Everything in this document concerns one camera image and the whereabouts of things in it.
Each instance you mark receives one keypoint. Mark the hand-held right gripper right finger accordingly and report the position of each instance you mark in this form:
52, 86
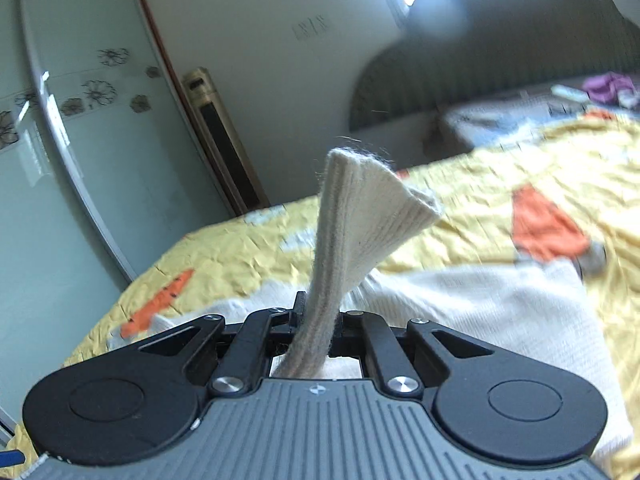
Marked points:
345, 331

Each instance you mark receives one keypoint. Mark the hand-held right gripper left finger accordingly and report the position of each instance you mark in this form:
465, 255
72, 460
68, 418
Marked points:
298, 311

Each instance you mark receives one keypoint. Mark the white knitted sweater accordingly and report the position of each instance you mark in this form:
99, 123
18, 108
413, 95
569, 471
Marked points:
350, 210

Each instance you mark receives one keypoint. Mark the gold standing air conditioner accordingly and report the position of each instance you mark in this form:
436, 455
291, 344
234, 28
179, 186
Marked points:
225, 145

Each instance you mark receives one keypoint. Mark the yellow carrot print blanket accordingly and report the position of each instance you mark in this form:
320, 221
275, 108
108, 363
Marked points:
500, 200

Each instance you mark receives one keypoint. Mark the quilted patterned pillow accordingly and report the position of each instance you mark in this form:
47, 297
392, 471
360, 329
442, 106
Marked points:
495, 122

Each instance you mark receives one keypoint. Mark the flower print wardrobe door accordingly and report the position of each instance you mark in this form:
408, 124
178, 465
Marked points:
100, 135

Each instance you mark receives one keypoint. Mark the dark padded headboard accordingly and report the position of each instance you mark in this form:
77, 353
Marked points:
500, 60

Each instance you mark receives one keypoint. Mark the white remote control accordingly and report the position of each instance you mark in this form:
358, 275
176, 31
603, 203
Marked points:
569, 92

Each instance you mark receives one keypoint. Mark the purple cloth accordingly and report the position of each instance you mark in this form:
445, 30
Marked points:
607, 87

